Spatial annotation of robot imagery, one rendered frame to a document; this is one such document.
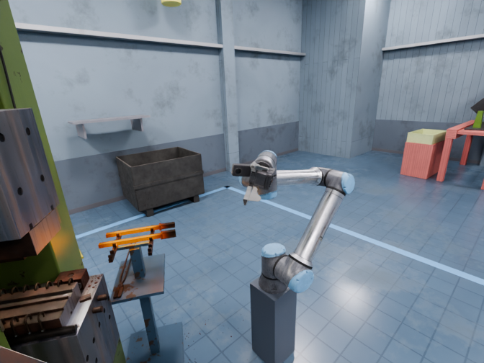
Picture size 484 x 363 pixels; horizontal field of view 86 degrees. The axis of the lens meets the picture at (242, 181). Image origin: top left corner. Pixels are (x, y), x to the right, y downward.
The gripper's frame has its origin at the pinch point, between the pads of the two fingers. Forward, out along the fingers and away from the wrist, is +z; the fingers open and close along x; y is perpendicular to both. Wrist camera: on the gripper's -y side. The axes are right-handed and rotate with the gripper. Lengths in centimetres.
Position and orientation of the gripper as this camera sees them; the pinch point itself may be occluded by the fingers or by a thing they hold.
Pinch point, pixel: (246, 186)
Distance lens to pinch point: 88.3
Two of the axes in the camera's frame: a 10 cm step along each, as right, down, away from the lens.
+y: 9.5, 2.6, -1.5
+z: -2.3, 3.5, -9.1
